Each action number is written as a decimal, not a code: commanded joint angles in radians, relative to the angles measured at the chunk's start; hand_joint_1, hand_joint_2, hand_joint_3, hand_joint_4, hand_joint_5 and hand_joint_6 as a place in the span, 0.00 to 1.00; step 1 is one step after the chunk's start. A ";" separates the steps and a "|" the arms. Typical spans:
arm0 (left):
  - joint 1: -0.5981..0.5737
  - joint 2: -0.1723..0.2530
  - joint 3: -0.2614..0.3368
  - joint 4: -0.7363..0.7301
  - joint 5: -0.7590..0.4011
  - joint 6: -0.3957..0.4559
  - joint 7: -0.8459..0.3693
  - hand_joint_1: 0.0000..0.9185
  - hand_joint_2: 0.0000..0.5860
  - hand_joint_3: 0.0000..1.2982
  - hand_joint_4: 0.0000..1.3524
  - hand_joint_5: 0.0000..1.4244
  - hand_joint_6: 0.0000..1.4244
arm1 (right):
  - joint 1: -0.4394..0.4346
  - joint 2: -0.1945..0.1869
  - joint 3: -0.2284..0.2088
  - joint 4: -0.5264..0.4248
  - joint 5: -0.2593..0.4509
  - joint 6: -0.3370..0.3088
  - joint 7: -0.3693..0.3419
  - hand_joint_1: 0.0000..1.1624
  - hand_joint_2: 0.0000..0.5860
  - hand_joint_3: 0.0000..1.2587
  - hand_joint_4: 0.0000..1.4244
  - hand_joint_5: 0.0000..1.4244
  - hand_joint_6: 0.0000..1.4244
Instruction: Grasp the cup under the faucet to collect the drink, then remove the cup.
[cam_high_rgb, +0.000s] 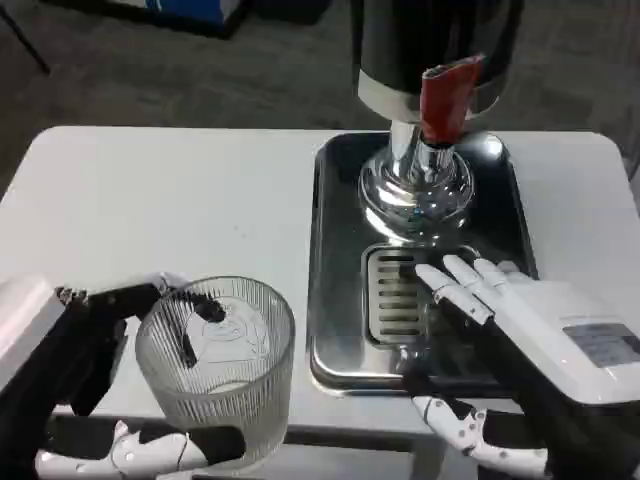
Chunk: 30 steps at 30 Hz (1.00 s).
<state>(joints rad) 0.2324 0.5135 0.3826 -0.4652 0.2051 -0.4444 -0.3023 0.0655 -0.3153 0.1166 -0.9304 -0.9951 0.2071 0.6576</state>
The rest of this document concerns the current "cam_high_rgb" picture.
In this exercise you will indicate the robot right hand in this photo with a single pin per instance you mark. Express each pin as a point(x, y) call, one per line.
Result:
point(550, 320)

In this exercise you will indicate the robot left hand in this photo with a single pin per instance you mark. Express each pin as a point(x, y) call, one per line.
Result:
point(75, 340)

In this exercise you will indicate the clear ribbed glass cup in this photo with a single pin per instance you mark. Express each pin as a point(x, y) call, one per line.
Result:
point(235, 390)

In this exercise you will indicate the steel drip grid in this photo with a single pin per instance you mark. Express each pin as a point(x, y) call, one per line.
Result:
point(395, 320)

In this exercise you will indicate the steel tray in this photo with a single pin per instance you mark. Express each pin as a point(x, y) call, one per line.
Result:
point(340, 260)

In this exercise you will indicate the red tap lever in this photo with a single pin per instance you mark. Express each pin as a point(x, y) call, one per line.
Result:
point(445, 100)

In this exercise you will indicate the black slanted leg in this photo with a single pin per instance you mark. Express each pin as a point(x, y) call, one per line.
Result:
point(25, 40)

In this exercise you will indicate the black steel drink dispenser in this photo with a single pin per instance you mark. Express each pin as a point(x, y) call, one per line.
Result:
point(400, 45)

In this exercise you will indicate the blue and white box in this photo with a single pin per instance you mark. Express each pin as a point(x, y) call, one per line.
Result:
point(190, 12)

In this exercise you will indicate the white table frame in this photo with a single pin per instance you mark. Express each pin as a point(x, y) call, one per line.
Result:
point(350, 460)

